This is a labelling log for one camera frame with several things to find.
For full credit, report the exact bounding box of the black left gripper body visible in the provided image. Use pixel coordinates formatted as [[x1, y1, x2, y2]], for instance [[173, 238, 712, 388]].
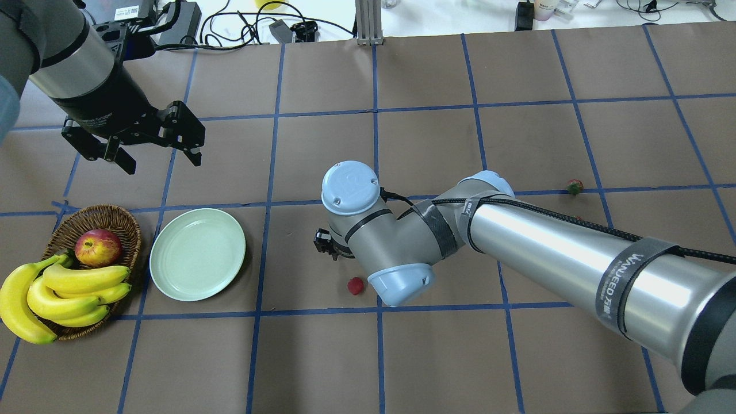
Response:
[[52, 21, 155, 147]]

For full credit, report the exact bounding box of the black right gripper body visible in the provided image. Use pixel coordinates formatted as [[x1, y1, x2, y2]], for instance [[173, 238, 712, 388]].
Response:
[[313, 228, 352, 261]]

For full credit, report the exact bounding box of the red strawberry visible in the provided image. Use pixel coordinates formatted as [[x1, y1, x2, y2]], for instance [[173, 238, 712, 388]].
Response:
[[347, 277, 365, 296], [565, 179, 585, 196]]

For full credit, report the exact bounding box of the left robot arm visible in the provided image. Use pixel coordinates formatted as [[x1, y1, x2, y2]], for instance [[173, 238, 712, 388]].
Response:
[[1, 1, 206, 175]]

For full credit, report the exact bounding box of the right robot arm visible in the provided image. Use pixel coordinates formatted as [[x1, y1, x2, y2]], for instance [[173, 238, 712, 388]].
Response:
[[315, 160, 735, 396]]

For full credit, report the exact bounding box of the light green plate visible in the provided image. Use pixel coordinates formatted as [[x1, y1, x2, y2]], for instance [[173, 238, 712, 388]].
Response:
[[149, 209, 247, 302]]

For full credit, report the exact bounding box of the brown wicker basket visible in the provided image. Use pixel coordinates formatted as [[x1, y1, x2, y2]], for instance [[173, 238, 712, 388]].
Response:
[[40, 204, 142, 341]]

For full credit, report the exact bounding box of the red yellow apple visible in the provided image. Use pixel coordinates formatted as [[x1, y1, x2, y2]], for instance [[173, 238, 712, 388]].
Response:
[[74, 229, 123, 267]]

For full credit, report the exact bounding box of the yellow banana bunch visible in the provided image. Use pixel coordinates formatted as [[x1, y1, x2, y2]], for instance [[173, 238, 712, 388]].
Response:
[[2, 254, 132, 345]]

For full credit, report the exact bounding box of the black power adapter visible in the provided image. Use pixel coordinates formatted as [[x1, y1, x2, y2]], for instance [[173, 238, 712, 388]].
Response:
[[513, 1, 535, 32]]

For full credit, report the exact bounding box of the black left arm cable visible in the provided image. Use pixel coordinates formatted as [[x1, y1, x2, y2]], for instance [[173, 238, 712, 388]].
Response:
[[379, 187, 736, 258]]

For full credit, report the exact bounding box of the aluminium frame post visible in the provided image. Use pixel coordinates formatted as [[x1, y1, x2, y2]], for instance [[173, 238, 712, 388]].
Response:
[[355, 0, 384, 45]]

